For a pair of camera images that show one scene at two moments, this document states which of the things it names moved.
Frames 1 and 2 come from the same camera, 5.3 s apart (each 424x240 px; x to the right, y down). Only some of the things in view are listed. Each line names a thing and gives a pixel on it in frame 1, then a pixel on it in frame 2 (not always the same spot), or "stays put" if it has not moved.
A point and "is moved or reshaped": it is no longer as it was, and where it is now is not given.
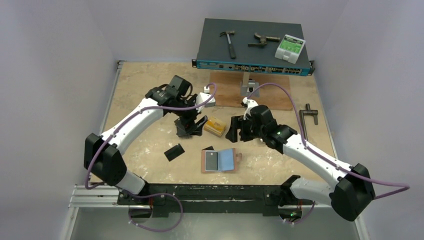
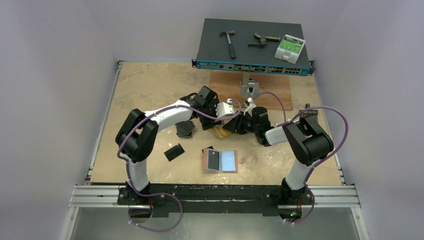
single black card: (174, 152) stays put
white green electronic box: (290, 48) stays put
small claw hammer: (231, 49) stays put
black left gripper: (190, 122) → (208, 124)
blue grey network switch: (247, 46) stays put
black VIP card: (211, 160) is moved or reshaped
